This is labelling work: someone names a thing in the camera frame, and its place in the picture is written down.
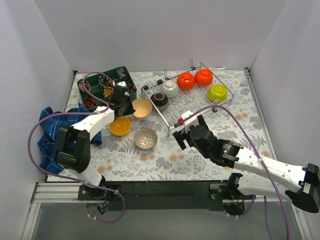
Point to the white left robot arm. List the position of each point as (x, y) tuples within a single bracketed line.
[(73, 143)]

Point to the brown patterned white bowl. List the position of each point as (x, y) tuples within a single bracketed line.
[(145, 138)]

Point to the yellow rolled tie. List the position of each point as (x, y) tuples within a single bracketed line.
[(108, 91)]

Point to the floral table mat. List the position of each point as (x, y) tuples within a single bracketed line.
[(119, 159)]

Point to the yellow bowl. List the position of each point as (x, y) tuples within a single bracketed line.
[(120, 127)]

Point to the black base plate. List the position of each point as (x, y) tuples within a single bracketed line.
[(212, 195)]

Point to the brown rolled tie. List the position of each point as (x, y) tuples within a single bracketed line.
[(84, 87)]

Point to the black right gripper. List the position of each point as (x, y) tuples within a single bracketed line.
[(182, 138)]

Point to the lime green bowl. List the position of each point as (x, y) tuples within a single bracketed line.
[(217, 92)]

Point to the pale green bowl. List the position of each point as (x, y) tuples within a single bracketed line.
[(169, 88)]

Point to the black patterned bowl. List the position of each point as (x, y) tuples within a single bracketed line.
[(160, 100)]

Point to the grey folded item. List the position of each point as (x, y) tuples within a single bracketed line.
[(123, 74)]

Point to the blue plaid cloth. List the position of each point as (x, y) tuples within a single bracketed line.
[(51, 127)]

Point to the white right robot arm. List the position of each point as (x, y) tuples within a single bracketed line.
[(301, 183)]

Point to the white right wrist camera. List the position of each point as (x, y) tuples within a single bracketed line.
[(188, 120)]

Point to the silver wire dish rack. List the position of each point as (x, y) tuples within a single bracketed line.
[(193, 99)]

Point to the aluminium frame rail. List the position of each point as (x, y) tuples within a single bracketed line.
[(58, 192)]

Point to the floral dark rolled tie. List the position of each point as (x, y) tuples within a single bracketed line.
[(104, 82)]

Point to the orange bowl right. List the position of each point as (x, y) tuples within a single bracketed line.
[(203, 77)]

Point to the orange bowl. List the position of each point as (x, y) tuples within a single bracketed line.
[(186, 81), (203, 77)]

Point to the beige ceramic bowl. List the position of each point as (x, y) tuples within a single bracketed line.
[(142, 106)]

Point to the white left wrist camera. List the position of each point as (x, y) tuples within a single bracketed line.
[(122, 84)]

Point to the red black rolled tie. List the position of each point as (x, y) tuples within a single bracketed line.
[(89, 102)]

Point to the orange bowl left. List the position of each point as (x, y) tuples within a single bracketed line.
[(186, 81)]

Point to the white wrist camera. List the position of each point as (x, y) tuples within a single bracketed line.
[(188, 120), (122, 84)]

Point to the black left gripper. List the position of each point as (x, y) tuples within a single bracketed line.
[(124, 106)]

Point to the dark gold rolled tie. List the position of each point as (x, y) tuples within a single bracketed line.
[(131, 88)]

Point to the green compartment tray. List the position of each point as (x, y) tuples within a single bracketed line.
[(97, 90)]

